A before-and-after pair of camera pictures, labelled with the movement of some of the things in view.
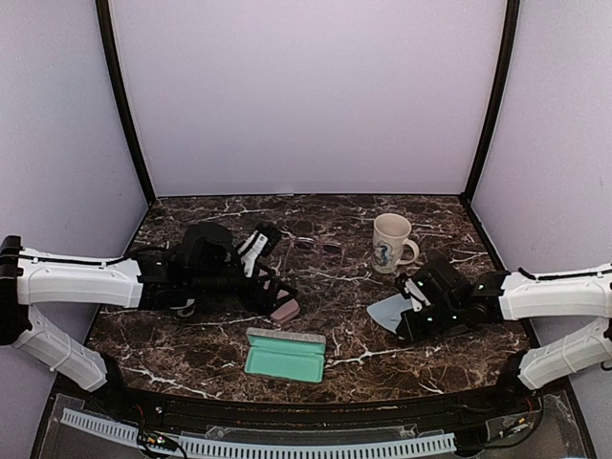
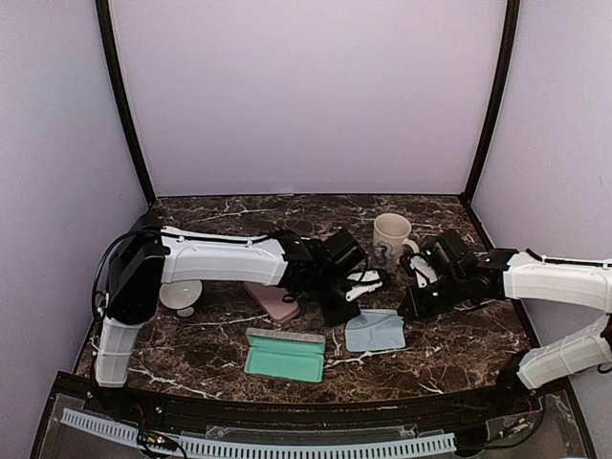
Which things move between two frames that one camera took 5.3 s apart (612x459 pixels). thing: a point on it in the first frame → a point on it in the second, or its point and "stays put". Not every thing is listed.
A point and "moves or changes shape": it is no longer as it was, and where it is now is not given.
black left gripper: [266, 305] → [333, 316]
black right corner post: [504, 72] stays put
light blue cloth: [388, 312] moves or changes shape
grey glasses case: [293, 355] stays put
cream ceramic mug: [391, 246] stays put
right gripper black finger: [415, 326] → [421, 303]
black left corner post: [104, 16] stays put
